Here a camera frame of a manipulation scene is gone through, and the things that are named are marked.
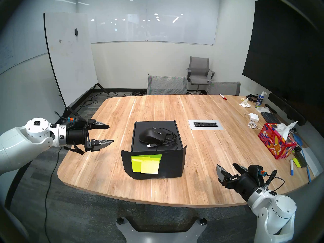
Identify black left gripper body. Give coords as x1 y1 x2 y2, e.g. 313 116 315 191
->
66 120 92 152

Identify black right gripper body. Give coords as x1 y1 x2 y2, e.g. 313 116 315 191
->
224 173 260 202

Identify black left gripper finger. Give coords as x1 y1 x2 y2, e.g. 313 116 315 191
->
87 119 110 130
90 139 115 152

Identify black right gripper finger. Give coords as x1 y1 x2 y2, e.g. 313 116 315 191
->
216 164 232 185
232 163 248 175

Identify black wired computer mouse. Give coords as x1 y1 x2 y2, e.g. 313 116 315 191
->
139 127 178 148

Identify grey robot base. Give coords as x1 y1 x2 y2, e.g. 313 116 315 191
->
116 216 208 243

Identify colourful floral tissue box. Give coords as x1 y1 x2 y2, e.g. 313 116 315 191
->
258 121 299 160

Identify black cardboard box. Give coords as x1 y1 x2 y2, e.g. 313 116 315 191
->
121 120 188 180

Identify lime green sticky note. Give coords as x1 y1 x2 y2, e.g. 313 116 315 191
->
131 154 162 173

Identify silver table power outlet panel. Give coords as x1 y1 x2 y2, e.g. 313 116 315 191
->
188 119 224 130

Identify pale yellow sticky note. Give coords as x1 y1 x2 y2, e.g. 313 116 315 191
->
140 158 160 174

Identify black keyboard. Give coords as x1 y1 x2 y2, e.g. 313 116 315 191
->
261 112 281 125

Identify black flat eraser block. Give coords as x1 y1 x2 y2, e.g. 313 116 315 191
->
294 150 308 168

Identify white freestanding whiteboard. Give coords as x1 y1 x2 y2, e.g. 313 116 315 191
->
44 12 110 116

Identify whiteboard cleaner spray bottle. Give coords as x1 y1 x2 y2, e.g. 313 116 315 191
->
255 91 267 109

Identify black video conference bar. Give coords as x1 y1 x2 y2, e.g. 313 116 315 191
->
268 93 307 126

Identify grey ribbed mesh chair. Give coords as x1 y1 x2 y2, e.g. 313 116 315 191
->
147 74 188 95

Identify grey office chair with armrests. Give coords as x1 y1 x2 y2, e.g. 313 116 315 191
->
186 56 215 95

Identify glass whiteboard with blue writing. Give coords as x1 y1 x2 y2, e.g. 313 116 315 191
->
0 0 48 76

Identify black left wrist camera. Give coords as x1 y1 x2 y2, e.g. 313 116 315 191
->
66 116 86 130

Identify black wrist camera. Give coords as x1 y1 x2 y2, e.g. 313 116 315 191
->
66 116 86 130
248 165 267 186

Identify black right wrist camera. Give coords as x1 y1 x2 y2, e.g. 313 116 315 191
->
248 165 267 186

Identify black floor cables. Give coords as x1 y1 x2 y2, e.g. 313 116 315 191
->
76 89 148 111

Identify white power adapter with cable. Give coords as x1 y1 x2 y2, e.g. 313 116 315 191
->
244 112 262 130

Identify black hanging cable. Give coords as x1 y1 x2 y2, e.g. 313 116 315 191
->
44 146 64 243

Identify wall-mounted glass whiteboard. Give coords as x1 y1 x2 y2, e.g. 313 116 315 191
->
76 0 220 45

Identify large black wall screen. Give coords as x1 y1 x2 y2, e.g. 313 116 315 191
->
242 0 324 134

